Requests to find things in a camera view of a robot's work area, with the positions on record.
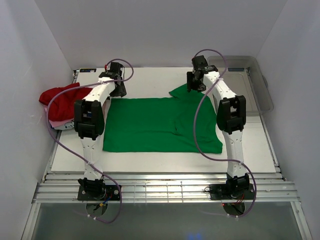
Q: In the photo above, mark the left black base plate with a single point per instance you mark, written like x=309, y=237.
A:
x=110, y=192

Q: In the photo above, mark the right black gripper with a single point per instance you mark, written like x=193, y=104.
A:
x=193, y=83

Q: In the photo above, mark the green t shirt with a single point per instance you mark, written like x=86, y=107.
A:
x=184, y=122

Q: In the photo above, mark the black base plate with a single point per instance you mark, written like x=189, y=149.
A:
x=110, y=192
x=220, y=192

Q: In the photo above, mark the blue label sticker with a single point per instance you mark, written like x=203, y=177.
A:
x=87, y=70

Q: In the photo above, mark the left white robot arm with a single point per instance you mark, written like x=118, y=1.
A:
x=90, y=115

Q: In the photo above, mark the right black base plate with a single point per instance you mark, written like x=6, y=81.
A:
x=220, y=192

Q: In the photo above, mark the aluminium frame rail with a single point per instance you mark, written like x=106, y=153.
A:
x=164, y=188

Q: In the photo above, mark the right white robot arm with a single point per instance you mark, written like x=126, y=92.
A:
x=230, y=119

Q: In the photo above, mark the grey plastic bin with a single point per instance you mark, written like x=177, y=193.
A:
x=244, y=77

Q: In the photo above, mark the red t shirt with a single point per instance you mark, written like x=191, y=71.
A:
x=62, y=107

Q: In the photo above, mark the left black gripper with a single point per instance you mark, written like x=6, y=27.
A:
x=120, y=88

